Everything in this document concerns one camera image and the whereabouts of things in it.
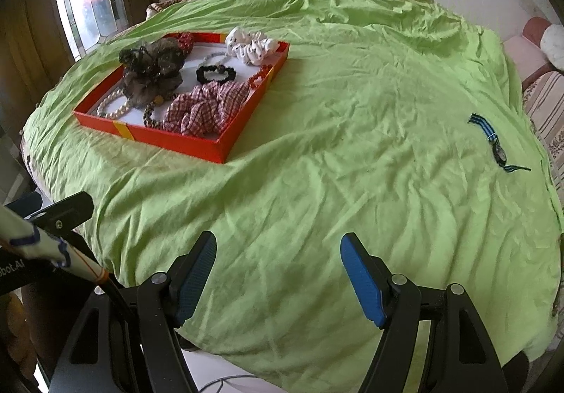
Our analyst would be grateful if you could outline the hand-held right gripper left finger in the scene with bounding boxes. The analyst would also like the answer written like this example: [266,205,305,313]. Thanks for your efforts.
[50,231,219,393]

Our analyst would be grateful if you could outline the striped mattress cover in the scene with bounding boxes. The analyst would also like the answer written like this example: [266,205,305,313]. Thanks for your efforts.
[522,69,564,200]

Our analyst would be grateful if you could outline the silver bead bracelet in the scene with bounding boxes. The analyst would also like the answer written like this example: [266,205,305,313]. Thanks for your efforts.
[198,51,230,67]

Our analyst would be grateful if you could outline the red gingham scrunchie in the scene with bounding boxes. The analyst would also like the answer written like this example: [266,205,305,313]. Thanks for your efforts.
[163,82,254,135]

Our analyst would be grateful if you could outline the dark sheer scrunchie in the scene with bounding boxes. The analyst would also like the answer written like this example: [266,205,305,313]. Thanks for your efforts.
[119,37,186,107]

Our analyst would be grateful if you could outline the red bead bracelet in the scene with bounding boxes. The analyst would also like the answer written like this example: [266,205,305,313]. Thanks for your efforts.
[247,64,271,89]

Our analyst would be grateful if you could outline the striped strap wristwatch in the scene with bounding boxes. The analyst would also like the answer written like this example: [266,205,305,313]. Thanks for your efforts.
[468,113,532,175]

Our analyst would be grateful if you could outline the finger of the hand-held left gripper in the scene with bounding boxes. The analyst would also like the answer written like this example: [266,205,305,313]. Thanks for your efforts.
[4,191,94,239]

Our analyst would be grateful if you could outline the white printed scrunchie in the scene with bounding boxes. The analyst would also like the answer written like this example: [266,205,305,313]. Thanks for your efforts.
[226,27,279,66]

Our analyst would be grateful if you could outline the gold black bead bracelet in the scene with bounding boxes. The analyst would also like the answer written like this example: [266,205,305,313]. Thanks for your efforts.
[143,95,166,127]

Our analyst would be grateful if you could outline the green bed sheet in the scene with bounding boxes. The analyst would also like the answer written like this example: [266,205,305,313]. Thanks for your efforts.
[20,0,564,393]

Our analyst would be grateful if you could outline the brown knit blanket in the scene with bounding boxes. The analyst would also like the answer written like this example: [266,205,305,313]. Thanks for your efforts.
[145,0,195,21]

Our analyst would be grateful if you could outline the black scrunchie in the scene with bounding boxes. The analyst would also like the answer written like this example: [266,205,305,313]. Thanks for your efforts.
[196,64,236,84]

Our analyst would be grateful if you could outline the pale pink cushion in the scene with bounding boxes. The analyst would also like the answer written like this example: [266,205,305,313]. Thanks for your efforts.
[502,34,551,83]

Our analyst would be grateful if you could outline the white pearl necklace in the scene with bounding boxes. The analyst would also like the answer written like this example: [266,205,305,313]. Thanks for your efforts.
[97,89,133,120]

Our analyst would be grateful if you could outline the white pillow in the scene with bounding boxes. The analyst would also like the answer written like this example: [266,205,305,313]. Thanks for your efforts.
[540,25,564,72]

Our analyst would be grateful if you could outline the brown curtain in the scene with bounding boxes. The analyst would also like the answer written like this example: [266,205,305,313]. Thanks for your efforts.
[0,0,73,120]

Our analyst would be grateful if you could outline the grey floor cable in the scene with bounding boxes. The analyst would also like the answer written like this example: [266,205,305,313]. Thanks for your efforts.
[196,373,265,393]

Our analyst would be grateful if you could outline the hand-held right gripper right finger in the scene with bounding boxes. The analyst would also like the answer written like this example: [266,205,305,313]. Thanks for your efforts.
[340,232,509,393]

